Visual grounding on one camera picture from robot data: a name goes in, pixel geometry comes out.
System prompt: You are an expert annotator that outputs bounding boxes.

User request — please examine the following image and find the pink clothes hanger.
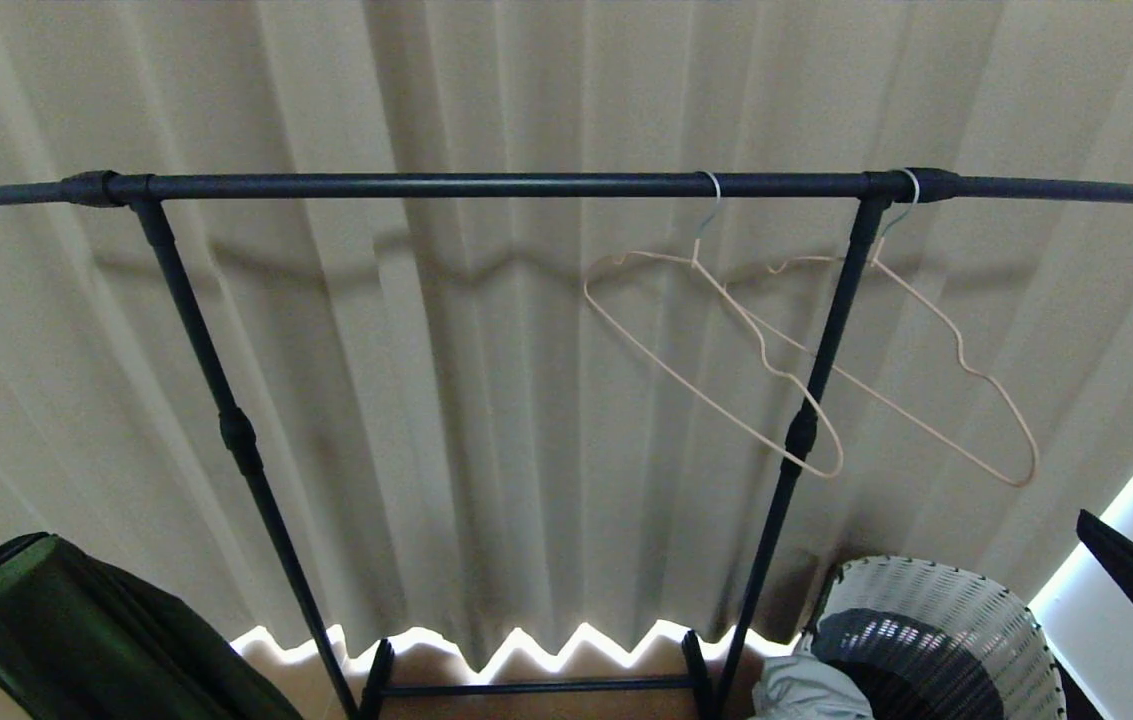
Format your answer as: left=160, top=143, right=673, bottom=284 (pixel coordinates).
left=726, top=195, right=1042, bottom=491
left=581, top=190, right=847, bottom=481

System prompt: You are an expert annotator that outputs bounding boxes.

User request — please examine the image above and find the green long-sleeved shirt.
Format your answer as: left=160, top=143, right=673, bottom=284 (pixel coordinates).
left=0, top=532, right=305, bottom=720

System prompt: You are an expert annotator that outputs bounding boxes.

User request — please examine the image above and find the white laundry basket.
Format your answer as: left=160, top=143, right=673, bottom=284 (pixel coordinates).
left=792, top=555, right=1069, bottom=720

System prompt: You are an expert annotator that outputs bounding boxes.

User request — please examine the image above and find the black clothes rack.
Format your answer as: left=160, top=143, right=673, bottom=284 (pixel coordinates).
left=0, top=166, right=1133, bottom=720

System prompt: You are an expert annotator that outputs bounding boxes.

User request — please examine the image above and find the pale grey garment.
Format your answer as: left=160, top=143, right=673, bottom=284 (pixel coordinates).
left=751, top=650, right=879, bottom=720

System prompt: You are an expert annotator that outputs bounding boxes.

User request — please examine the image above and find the beige curtain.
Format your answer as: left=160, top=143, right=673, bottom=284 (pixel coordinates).
left=0, top=0, right=1133, bottom=673

